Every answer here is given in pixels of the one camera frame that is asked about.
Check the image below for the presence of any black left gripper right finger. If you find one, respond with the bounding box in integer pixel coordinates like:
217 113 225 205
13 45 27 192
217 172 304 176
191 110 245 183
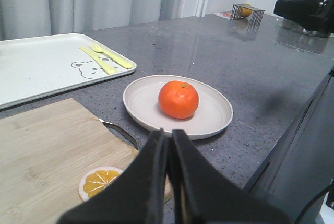
168 130 290 223

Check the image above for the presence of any orange slice coaster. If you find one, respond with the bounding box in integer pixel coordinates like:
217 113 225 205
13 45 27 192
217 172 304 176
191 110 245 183
78 166 124 202

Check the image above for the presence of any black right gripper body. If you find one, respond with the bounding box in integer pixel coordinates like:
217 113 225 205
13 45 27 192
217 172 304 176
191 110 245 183
273 0 333 30

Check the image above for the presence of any wooden cutting board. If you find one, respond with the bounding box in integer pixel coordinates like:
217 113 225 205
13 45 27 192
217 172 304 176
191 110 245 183
1 99 138 223

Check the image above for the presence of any grey curtain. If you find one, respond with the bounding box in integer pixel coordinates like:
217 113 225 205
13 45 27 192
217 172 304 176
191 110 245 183
1 0 208 40

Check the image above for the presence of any paper leaflet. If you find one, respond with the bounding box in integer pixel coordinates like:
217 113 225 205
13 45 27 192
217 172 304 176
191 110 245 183
214 10 243 20

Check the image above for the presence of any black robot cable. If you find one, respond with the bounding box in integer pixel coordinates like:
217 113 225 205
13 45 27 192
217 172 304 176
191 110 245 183
296 183 334 224

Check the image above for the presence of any white rectangular tray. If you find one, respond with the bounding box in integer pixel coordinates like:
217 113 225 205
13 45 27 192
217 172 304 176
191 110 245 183
1 33 136 109

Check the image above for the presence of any orange mandarin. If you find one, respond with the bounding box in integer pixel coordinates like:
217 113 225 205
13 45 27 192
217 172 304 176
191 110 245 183
158 80 199 119

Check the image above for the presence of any metal wire rack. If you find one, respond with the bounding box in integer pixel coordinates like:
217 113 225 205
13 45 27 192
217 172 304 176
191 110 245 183
230 3 265 28

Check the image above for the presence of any metal cutting board handle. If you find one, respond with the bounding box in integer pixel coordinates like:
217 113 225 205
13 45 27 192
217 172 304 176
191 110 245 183
99 119 140 150

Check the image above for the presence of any beige round plate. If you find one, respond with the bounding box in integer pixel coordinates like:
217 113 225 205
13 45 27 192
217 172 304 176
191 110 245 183
123 75 233 140

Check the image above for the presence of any yellow fruit in rack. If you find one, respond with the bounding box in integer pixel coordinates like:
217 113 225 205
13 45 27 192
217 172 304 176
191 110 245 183
240 3 253 18

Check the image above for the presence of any yellow plastic fork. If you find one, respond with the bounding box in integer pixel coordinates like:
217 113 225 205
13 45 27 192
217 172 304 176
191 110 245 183
91 43 134 69

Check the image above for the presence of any yellow plastic knife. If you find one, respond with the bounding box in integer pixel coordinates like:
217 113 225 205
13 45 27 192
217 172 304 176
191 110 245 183
80 46 117 74

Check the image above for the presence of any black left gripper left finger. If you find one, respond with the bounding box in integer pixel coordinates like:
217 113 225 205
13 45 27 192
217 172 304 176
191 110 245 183
58 130 168 223

